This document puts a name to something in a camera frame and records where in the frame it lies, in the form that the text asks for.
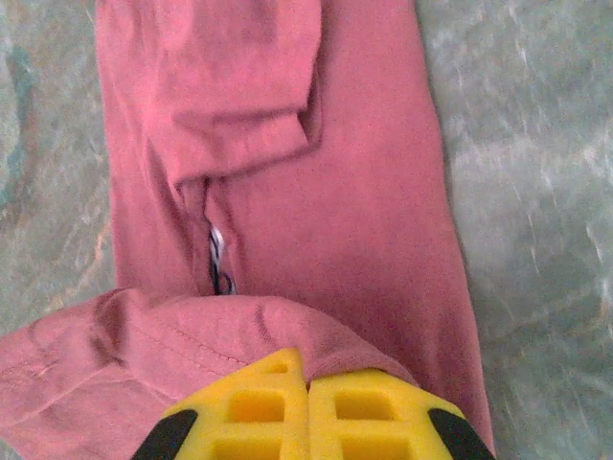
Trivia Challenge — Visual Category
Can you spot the maroon t-shirt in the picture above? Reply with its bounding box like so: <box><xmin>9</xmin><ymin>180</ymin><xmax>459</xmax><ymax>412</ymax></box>
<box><xmin>0</xmin><ymin>0</ymin><xmax>497</xmax><ymax>460</ymax></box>

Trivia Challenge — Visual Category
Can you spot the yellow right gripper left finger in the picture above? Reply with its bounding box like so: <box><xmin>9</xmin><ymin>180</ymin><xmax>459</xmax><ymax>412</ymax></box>
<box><xmin>136</xmin><ymin>347</ymin><xmax>311</xmax><ymax>460</ymax></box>

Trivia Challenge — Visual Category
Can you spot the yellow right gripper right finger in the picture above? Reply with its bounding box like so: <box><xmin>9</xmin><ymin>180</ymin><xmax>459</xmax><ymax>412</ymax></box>
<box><xmin>308</xmin><ymin>368</ymin><xmax>497</xmax><ymax>460</ymax></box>

